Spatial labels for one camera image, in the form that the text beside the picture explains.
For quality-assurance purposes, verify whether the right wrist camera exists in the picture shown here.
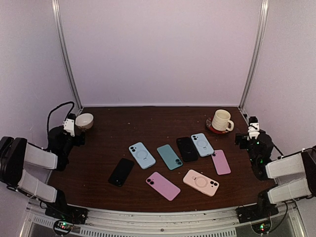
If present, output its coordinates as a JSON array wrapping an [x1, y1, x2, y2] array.
[[247, 116, 260, 140]]

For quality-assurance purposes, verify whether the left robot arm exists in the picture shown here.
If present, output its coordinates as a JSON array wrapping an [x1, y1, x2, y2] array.
[[0, 126, 85, 205]]

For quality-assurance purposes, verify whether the corner aluminium post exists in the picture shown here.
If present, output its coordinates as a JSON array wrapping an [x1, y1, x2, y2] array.
[[239, 0, 269, 112], [51, 0, 83, 111]]

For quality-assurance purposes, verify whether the cream ceramic mug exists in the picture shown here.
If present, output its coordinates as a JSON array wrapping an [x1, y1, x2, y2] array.
[[212, 109, 235, 132]]

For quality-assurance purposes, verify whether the left corner aluminium post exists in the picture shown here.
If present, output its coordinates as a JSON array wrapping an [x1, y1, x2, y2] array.
[[51, 0, 83, 111]]

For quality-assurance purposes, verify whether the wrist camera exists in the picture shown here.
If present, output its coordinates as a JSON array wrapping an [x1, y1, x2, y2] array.
[[247, 116, 260, 140], [63, 113, 76, 137]]

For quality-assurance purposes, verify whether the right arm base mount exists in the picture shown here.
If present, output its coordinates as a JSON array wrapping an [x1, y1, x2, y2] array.
[[236, 189, 279, 235]]

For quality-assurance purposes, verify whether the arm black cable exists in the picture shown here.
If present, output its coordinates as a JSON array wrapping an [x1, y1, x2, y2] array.
[[45, 101, 75, 149], [271, 143, 284, 158]]

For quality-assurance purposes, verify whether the right corner aluminium post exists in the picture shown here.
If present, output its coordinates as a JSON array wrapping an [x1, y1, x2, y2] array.
[[239, 0, 269, 112]]

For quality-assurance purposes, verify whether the pink magenta phone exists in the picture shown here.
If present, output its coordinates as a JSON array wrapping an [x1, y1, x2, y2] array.
[[146, 172, 181, 201]]

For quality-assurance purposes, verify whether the dark green phone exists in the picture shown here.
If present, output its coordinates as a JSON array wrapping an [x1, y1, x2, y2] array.
[[157, 144, 183, 170]]

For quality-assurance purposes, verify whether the pink phone case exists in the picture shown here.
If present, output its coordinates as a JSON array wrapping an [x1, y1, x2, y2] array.
[[183, 169, 220, 197]]

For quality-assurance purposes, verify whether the aluminium front rail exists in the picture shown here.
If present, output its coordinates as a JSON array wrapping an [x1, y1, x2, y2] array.
[[24, 201, 304, 237]]

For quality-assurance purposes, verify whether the black phone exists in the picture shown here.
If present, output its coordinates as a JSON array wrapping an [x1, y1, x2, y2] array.
[[108, 158, 134, 187]]

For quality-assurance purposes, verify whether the red patterned saucer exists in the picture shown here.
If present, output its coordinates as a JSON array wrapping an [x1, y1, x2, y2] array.
[[205, 117, 229, 135]]

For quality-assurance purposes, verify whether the small white cup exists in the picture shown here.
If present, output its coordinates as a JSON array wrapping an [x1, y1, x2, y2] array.
[[75, 113, 94, 130]]

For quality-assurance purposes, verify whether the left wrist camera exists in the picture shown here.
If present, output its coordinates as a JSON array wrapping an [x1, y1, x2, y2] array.
[[63, 113, 76, 137]]

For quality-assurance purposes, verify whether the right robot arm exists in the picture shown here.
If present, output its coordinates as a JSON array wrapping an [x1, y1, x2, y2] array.
[[235, 131, 316, 204]]

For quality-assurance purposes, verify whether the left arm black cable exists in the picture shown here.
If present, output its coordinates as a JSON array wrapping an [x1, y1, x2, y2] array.
[[45, 101, 75, 149]]

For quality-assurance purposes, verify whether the black phone case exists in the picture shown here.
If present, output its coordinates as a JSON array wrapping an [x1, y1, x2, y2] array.
[[176, 137, 198, 162]]

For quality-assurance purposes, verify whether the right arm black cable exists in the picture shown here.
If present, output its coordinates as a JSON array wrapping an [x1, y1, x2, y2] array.
[[271, 143, 284, 158]]

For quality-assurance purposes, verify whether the purple phone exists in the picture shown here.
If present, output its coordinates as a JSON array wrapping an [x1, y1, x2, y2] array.
[[212, 150, 231, 175]]

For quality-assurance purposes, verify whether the blue-cased phone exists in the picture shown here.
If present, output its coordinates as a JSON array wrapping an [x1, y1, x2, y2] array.
[[129, 142, 156, 169], [191, 133, 214, 157]]

